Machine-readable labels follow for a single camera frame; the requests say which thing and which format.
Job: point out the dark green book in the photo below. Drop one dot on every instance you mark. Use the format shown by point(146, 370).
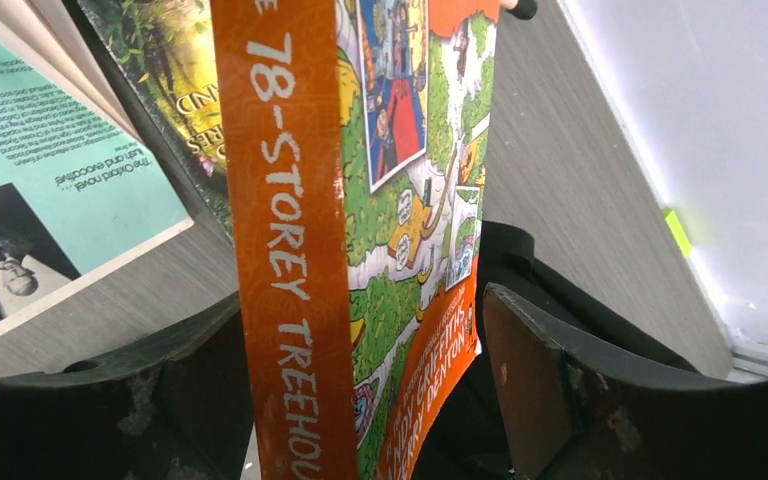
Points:
point(160, 56)

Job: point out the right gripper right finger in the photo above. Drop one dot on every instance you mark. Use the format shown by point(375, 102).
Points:
point(673, 424)

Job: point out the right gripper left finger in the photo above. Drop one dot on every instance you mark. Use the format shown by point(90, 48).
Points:
point(175, 404)

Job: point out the black backpack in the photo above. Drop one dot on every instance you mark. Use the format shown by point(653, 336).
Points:
point(526, 405)

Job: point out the teal book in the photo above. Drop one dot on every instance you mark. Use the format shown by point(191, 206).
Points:
point(80, 197)

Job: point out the orange book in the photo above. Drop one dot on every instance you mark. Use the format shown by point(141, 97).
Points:
point(356, 135)

